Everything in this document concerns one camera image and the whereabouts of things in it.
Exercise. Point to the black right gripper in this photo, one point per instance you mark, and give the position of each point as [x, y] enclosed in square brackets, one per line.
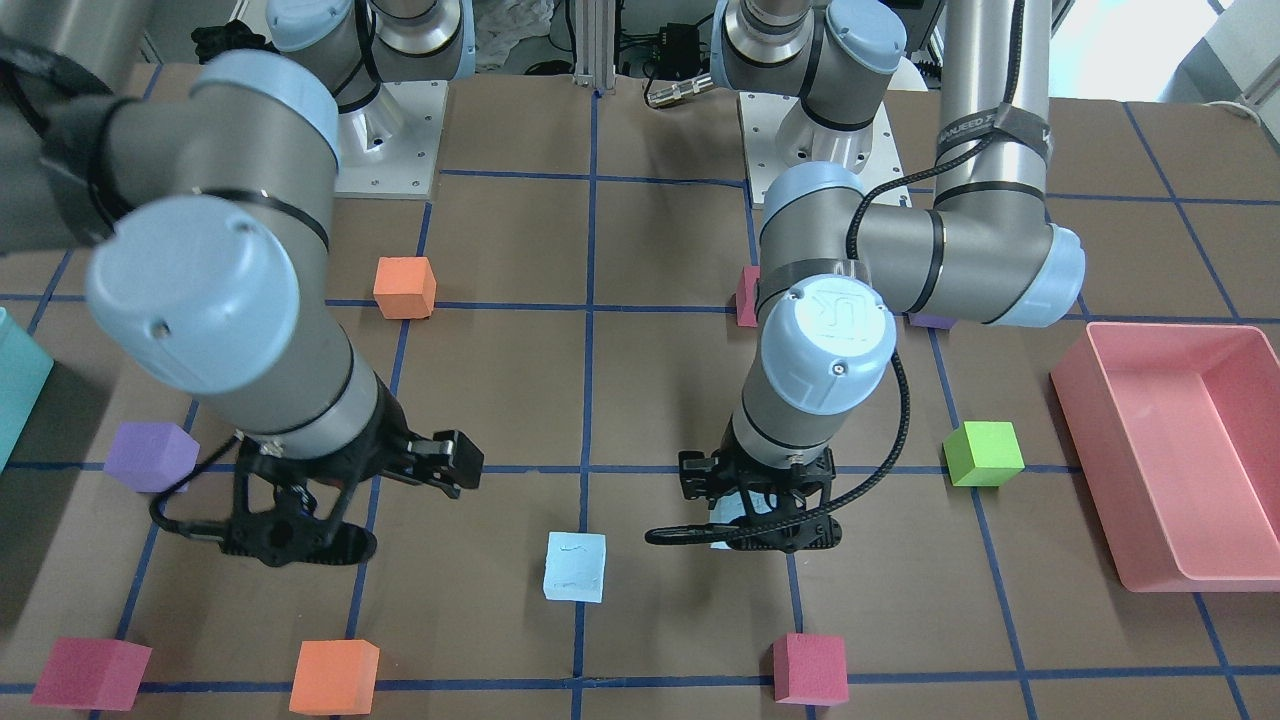
[377, 437]

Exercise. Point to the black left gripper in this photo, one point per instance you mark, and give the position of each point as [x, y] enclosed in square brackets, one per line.
[694, 475]

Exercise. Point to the light blue block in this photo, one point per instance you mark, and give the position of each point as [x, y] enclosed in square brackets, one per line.
[730, 508]
[574, 567]

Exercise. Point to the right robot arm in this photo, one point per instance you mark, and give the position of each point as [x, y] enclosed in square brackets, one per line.
[208, 224]

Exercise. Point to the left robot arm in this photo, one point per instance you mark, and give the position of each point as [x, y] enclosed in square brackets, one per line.
[967, 238]

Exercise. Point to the pink block, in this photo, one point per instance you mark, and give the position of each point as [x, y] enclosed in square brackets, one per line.
[745, 297]
[92, 674]
[810, 669]

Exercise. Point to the green foam block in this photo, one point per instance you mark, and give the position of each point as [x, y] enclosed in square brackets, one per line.
[983, 454]

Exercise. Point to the orange block, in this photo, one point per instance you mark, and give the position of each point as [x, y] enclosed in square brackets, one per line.
[335, 678]
[405, 288]

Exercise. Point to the purple block, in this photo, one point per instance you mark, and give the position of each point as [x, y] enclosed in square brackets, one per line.
[149, 456]
[930, 321]

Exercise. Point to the pink plastic tray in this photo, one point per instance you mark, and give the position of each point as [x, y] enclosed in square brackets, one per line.
[1177, 430]

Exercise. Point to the teal plastic tray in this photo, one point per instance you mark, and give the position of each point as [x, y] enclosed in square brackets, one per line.
[25, 367]

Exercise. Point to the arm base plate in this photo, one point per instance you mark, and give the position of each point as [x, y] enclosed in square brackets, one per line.
[777, 135]
[388, 148]

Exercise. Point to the aluminium frame post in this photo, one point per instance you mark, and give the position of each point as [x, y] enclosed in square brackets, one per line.
[594, 41]

